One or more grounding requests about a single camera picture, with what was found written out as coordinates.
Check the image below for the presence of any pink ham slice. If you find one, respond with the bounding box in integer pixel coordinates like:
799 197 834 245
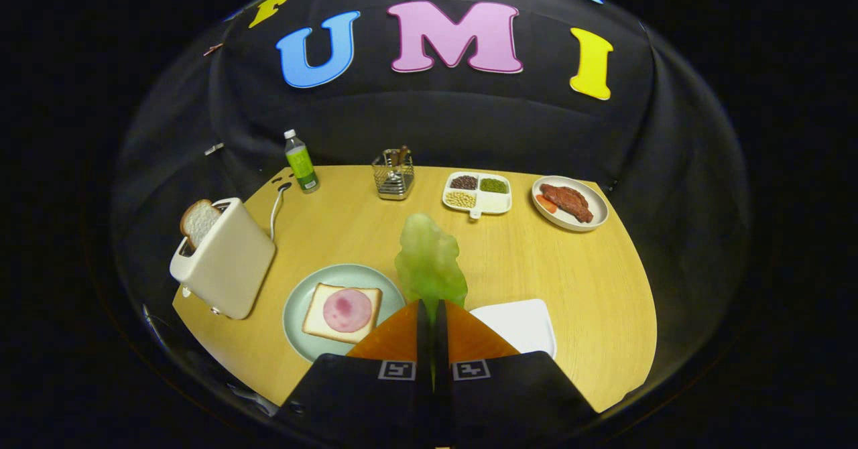
323 288 373 333

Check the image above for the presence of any red steak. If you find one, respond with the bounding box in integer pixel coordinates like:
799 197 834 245
540 183 595 224

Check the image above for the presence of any metal wire mesh holder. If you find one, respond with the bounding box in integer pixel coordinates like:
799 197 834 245
371 149 416 201

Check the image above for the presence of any square white bread slice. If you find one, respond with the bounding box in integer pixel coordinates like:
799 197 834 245
302 283 383 344

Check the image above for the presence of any square white plate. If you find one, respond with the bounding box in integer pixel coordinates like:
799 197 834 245
469 298 558 359

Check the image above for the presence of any pale green round plate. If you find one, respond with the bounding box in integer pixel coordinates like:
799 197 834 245
282 263 407 363

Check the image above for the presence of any round white plate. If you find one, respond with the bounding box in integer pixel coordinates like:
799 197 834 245
531 176 609 233

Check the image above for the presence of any green lettuce leaf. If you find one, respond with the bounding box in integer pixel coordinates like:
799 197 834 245
394 212 469 322

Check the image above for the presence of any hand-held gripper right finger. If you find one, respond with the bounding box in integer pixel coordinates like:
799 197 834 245
433 299 599 448

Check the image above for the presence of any white toaster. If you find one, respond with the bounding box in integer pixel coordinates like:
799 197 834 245
169 197 277 320

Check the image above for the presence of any white divided dish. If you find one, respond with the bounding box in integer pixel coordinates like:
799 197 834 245
442 171 513 220

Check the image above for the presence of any green label drink bottle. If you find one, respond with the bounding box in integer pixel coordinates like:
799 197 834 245
283 129 320 194

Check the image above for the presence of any white toaster cable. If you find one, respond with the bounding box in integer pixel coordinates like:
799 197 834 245
269 182 293 241

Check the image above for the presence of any black backdrop cloth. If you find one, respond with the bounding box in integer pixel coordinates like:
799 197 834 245
111 0 751 409

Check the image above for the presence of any brown crust bread slice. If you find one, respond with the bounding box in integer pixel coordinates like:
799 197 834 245
180 199 223 249

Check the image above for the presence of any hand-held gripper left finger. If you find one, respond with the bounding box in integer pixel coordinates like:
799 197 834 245
273 299 435 448

